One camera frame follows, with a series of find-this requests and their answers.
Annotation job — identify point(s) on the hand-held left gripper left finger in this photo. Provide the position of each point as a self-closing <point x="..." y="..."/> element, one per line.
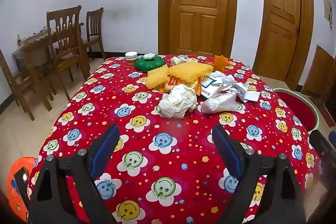
<point x="105" y="158"/>

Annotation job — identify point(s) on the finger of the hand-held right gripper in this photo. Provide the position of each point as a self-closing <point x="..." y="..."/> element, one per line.
<point x="332" y="137"/>
<point x="321" y="144"/>

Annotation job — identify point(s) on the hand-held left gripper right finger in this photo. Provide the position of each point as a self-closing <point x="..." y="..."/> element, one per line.
<point x="228" y="153"/>

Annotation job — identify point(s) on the red basin with green rim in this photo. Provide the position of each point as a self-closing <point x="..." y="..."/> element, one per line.
<point x="296" y="108"/>

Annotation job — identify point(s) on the smooth white plastic bag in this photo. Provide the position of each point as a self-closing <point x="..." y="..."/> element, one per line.
<point x="218" y="103"/>

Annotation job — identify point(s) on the white paper slip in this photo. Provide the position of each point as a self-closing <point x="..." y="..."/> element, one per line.
<point x="251" y="96"/>

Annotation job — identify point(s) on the white box with blue print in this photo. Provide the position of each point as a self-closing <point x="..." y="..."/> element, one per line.
<point x="212" y="85"/>

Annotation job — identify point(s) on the white paper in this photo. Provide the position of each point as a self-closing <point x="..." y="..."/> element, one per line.
<point x="233" y="83"/>

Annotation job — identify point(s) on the orange snack packet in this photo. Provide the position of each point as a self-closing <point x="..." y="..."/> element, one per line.
<point x="201" y="87"/>

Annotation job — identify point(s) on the large white plastic bag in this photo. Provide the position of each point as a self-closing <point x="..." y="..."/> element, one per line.
<point x="176" y="103"/>

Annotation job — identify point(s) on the orange foam fruit net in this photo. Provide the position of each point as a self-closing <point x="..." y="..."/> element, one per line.
<point x="220" y="62"/>

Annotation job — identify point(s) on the large yellow foam fruit net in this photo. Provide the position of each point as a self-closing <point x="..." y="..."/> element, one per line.
<point x="189" y="70"/>

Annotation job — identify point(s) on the small yellow foam fruit net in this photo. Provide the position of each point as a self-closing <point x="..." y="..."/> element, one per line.
<point x="155" y="78"/>

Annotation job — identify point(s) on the white toy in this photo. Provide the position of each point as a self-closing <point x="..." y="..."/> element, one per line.
<point x="178" y="60"/>

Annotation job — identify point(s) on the red flower print tablecloth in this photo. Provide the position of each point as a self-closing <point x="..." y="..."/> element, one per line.
<point x="183" y="140"/>

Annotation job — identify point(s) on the small wooden cabinet door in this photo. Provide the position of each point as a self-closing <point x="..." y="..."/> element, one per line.
<point x="320" y="71"/>

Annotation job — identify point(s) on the black smartphone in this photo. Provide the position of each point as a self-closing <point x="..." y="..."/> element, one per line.
<point x="21" y="182"/>

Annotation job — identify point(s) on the orange plastic stool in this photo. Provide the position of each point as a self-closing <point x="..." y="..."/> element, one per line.
<point x="11" y="187"/>

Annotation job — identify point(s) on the green pumpkin shaped container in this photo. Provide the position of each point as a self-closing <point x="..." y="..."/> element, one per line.
<point x="147" y="65"/>

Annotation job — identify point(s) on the white jar with red label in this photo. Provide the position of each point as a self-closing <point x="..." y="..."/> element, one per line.
<point x="131" y="56"/>

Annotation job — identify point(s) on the tall wooden chair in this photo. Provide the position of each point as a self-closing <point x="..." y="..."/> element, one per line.
<point x="64" y="37"/>

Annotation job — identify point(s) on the small wooden chair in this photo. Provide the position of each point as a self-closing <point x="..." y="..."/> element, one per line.
<point x="94" y="29"/>

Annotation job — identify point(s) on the wooden door with latch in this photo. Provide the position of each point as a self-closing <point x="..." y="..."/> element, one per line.
<point x="283" y="16"/>

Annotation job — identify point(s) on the wooden dining table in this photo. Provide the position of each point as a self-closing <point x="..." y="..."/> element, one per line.
<point x="34" y="45"/>

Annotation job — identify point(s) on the wide wooden panel door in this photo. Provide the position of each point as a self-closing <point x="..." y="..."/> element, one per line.
<point x="199" y="3"/>

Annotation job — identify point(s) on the wall poster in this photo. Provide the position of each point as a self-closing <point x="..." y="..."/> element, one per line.
<point x="327" y="7"/>

